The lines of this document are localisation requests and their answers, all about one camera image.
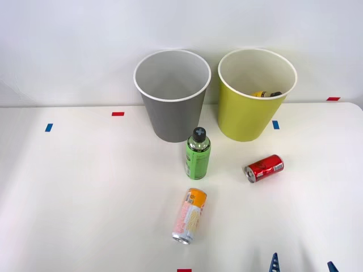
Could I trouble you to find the yellow bottle with black cap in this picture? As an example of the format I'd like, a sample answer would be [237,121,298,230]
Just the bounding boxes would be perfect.
[250,90,282,99]

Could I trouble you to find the red drink can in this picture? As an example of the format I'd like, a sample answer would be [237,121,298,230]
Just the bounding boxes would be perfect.
[244,154,285,184]

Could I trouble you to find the orange and pink drink can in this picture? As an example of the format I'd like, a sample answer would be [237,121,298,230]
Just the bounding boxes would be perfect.
[171,188,208,245]

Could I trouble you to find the green bottle with black cap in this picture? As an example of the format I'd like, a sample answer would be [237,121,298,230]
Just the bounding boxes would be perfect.
[185,127,212,180]

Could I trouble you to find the yellow-green plastic waste bin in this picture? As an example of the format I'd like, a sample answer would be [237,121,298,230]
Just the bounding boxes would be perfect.
[217,48,298,143]

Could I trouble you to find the grey plastic waste bin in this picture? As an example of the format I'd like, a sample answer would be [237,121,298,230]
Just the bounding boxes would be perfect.
[133,49,212,143]

